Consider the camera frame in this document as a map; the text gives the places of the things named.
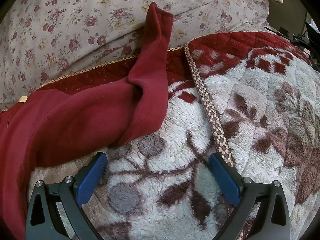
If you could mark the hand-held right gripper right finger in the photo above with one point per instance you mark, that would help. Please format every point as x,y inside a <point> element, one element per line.
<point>223,177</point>

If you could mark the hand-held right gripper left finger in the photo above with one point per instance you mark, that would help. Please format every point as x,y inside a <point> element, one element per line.
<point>91,177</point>

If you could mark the dark red fleece garment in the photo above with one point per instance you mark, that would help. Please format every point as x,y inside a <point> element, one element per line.
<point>75,120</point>

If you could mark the flower pattern fleece blanket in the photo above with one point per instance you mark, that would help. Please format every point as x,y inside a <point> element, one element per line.
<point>250,105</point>

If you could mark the floral print duvet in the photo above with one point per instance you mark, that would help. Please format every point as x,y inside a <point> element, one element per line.
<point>75,17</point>

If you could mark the dark metal frame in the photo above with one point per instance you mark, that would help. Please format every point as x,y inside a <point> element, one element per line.
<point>306,40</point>

